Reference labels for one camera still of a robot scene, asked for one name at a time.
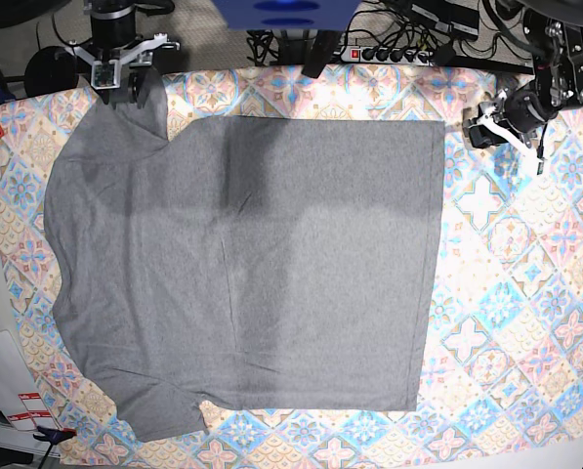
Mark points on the black centre post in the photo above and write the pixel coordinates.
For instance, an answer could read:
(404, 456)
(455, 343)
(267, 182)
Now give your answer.
(323, 48)

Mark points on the black round weight disc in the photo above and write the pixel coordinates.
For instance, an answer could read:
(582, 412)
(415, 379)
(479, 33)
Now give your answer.
(51, 70)

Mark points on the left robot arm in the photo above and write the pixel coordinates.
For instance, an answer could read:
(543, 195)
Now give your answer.
(552, 33)

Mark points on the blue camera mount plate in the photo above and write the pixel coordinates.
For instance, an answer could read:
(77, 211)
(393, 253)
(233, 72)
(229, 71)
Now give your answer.
(287, 14)

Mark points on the white box with labels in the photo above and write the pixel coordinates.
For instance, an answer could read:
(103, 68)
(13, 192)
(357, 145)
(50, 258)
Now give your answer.
(22, 409)

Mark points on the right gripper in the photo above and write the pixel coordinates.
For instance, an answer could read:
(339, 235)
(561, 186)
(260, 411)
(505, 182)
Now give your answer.
(143, 80)

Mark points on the grey T-shirt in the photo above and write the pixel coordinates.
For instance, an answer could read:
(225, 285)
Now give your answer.
(249, 262)

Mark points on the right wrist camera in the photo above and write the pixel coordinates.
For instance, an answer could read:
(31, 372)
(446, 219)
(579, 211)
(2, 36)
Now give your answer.
(104, 75)

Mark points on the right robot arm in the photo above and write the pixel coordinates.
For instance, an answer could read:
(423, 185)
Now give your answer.
(114, 25)

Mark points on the blue orange clamp bottom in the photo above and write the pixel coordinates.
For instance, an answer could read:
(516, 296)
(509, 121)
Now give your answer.
(53, 436)

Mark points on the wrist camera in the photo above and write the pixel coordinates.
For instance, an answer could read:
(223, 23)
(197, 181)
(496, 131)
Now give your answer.
(540, 164)
(104, 75)

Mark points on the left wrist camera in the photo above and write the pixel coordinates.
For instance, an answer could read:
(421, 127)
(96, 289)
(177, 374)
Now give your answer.
(540, 164)

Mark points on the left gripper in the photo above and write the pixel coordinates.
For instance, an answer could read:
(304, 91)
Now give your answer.
(509, 118)

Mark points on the patterned tile tablecloth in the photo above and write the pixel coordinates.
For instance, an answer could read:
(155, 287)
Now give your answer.
(503, 369)

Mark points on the white power strip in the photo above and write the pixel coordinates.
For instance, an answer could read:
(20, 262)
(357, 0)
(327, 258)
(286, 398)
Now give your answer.
(356, 54)

